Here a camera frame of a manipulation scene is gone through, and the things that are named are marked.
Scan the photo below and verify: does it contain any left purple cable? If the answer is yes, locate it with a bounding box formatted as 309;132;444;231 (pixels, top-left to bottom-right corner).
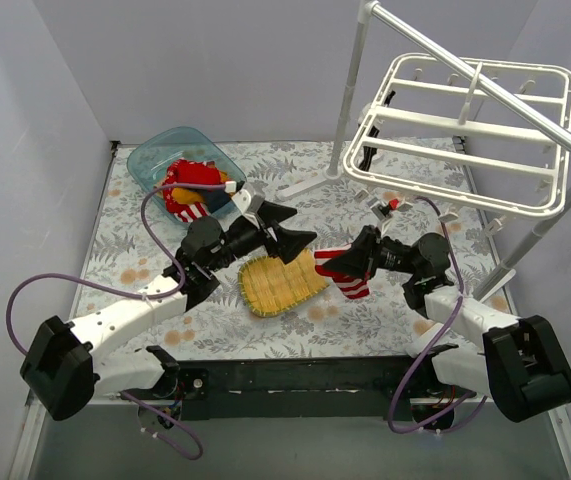
5;182;239;460

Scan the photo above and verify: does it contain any white clip sock hanger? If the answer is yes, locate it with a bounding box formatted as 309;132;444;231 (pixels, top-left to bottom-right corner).
355;60;564;231

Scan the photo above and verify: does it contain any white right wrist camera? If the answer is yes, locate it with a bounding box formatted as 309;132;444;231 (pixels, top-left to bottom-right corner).
365;197;414;225

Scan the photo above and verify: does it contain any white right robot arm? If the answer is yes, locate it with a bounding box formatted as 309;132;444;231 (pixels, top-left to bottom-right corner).
314;226;571;423

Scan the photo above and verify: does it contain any purple cable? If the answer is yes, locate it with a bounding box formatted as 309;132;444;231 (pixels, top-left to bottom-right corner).
5;182;239;460
387;195;489;434

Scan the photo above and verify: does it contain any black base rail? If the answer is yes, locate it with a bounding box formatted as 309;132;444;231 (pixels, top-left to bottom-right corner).
124;355;459;422

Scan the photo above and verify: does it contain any black white striped sock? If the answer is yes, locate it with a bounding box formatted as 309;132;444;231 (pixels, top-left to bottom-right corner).
358;125;380;172

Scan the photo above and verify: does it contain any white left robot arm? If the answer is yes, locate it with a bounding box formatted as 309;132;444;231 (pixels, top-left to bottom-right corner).
20;202;317;421

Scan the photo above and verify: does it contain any teal transparent plastic basin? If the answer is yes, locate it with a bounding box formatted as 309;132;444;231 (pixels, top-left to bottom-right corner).
127;126;246;225

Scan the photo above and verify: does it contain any red white striped sock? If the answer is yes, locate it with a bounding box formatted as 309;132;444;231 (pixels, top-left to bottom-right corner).
313;244;370;300
171;202;210;223

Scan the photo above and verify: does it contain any woven bamboo tray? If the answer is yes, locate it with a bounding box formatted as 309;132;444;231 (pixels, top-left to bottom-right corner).
238;249;328;318

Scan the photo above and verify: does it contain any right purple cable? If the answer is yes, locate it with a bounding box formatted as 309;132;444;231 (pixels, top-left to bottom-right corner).
387;195;489;434

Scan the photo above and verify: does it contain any beige striped sock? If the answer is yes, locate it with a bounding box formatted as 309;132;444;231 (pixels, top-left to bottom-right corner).
154;182;165;201

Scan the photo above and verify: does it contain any red sock with white pattern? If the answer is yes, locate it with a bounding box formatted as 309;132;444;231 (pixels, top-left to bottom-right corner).
160;166;181;214

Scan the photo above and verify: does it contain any white drying rack stand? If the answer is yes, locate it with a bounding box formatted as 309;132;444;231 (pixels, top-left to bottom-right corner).
280;1;571;301

